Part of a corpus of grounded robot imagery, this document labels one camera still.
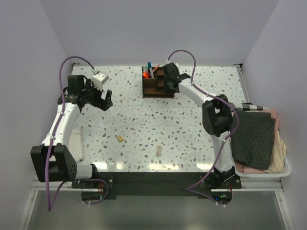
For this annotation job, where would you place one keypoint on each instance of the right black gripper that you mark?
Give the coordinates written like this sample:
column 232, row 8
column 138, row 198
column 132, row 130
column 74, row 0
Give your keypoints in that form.
column 167, row 90

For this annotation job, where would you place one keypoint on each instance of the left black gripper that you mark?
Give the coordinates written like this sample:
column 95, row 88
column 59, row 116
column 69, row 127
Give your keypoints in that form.
column 100, row 103

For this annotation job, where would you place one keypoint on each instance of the brown wooden desk organizer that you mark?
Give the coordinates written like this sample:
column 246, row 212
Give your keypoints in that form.
column 154, row 87

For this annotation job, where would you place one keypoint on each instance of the blue capped white marker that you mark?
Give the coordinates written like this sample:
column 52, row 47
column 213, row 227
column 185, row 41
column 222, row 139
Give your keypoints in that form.
column 150, row 69

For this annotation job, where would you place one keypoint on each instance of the beige eraser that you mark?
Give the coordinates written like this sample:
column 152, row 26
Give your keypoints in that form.
column 158, row 151

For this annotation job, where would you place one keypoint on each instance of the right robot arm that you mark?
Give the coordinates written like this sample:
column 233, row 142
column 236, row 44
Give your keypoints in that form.
column 217, row 119

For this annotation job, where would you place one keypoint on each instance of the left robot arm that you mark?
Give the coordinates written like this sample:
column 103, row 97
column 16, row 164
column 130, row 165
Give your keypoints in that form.
column 52, row 160

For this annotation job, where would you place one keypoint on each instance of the black white striped cloth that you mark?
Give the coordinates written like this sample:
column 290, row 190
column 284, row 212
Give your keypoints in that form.
column 247, row 107

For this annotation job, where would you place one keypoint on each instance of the dark grey dotted cloth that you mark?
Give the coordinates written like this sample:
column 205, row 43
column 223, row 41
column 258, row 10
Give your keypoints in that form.
column 252, row 143

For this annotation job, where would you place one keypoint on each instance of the cream knit cloth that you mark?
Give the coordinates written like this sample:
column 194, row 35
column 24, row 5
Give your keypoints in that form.
column 278, row 155

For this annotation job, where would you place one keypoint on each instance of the white laundry tray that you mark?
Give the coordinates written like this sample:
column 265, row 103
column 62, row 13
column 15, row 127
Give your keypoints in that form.
column 245, row 171

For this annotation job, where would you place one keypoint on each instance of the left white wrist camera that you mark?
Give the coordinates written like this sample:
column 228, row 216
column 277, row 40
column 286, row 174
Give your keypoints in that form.
column 99, row 79

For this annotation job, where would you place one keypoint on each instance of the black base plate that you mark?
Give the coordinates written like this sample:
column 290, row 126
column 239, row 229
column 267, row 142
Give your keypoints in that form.
column 216, row 195

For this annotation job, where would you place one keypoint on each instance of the aluminium frame rail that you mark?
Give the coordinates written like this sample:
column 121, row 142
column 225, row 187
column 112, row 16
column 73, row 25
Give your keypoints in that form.
column 181, row 180

